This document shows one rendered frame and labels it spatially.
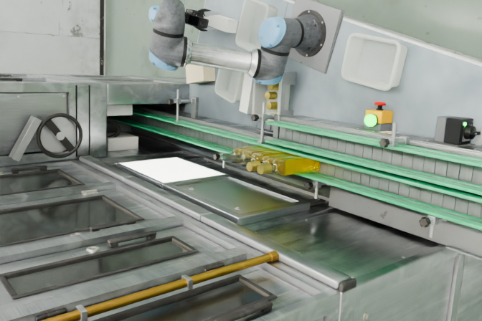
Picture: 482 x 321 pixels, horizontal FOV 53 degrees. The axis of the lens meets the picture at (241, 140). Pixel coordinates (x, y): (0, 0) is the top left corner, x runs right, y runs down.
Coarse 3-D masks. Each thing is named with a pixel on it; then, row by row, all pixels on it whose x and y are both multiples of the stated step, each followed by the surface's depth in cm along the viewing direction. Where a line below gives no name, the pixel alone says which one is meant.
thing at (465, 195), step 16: (144, 112) 280; (192, 128) 233; (208, 128) 232; (256, 144) 198; (272, 144) 198; (320, 160) 172; (336, 160) 172; (384, 176) 152; (400, 176) 153; (448, 192) 136; (464, 192) 137
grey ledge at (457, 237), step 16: (336, 192) 178; (352, 192) 173; (336, 208) 179; (352, 208) 173; (368, 208) 168; (384, 208) 163; (400, 208) 158; (384, 224) 163; (400, 224) 159; (416, 224) 154; (448, 224) 146; (432, 240) 150; (448, 240) 146; (464, 240) 142; (480, 240) 139; (480, 256) 139
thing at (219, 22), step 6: (204, 18) 246; (210, 18) 242; (216, 18) 238; (222, 18) 234; (228, 18) 237; (210, 24) 242; (216, 24) 239; (222, 24) 235; (228, 24) 232; (234, 24) 234; (222, 30) 235; (228, 30) 233; (234, 30) 236
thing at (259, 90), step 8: (256, 88) 216; (264, 88) 218; (280, 88) 203; (256, 96) 216; (264, 96) 219; (280, 96) 204; (256, 104) 217; (256, 112) 218; (272, 112) 218; (272, 120) 208
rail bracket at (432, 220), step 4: (428, 216) 141; (432, 216) 140; (420, 220) 139; (424, 220) 138; (428, 220) 138; (432, 220) 140; (436, 220) 140; (444, 220) 145; (420, 224) 139; (424, 224) 138; (428, 224) 138; (432, 224) 140; (432, 228) 141; (432, 232) 142; (432, 236) 142
